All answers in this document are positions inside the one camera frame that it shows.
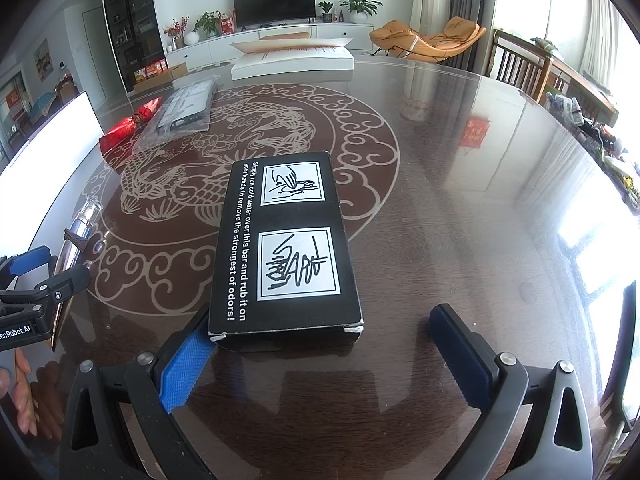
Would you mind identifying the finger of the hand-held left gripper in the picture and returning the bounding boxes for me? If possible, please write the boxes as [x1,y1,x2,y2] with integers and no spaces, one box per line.
[0,263,92,335]
[0,245,52,282]

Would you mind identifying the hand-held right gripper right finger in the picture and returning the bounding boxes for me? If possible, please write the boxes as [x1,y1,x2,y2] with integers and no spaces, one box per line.
[428,302,602,480]

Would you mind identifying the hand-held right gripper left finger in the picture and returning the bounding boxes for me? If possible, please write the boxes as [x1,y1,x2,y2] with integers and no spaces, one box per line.
[59,304,219,480]

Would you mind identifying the beige tube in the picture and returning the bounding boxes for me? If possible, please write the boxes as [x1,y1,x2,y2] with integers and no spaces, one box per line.
[49,195,107,352]

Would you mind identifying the white storage box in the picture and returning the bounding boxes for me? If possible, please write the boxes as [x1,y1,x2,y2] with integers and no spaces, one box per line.
[0,90,104,262]

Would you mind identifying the black box with white pictures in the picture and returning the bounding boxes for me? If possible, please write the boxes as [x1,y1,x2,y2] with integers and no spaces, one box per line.
[207,151,365,347]

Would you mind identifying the person's left hand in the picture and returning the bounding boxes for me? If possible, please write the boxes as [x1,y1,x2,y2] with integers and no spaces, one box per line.
[0,349,67,441]

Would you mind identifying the red foil packet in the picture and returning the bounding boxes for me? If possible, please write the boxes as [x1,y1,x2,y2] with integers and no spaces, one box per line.
[98,98,164,156]

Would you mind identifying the phone case in clear bag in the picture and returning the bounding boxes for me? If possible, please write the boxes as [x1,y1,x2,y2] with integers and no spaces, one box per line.
[135,74,221,150]

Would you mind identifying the open cardboard box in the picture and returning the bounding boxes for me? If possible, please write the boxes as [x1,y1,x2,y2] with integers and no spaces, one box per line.
[132,59,189,94]

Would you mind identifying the dark glass display cabinet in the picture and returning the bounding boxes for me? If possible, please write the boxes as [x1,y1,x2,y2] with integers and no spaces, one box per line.
[99,0,167,94]

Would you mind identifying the red flowers in vase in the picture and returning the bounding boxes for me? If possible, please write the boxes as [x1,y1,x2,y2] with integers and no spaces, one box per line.
[164,16,200,49]

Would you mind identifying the white television cabinet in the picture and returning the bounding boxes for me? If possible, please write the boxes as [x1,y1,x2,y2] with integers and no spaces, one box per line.
[165,22,377,69]

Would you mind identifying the bushy green potted plant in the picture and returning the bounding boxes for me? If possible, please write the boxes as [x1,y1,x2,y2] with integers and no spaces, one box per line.
[193,10,224,39]

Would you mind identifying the wooden sideboard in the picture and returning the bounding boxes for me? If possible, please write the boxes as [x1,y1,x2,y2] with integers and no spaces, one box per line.
[544,39,619,127]

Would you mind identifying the dark wooden chair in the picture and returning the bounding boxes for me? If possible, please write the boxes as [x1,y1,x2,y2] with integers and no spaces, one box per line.
[492,29,554,102]

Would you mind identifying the white flat box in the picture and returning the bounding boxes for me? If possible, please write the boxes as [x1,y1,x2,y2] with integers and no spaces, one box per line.
[230,42,356,81]

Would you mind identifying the orange lounge chair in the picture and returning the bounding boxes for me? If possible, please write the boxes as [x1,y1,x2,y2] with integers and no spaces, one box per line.
[368,16,487,64]

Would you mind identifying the beige paper envelope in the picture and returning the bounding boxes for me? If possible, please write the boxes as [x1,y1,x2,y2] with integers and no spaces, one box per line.
[229,35,354,59]

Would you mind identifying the black television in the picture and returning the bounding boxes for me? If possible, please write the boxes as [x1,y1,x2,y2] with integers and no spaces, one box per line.
[232,0,317,29]

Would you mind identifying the grey curtain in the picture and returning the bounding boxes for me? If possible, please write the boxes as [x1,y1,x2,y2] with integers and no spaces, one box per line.
[449,0,485,69]

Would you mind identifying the sheer window curtain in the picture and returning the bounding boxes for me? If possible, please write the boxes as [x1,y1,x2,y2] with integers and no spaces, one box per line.
[582,0,627,92]

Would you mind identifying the large green potted plant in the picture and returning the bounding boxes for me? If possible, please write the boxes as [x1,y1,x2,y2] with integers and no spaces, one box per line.
[338,0,384,25]

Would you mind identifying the framed wall picture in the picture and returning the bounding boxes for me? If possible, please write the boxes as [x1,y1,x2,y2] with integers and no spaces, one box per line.
[33,38,54,81]

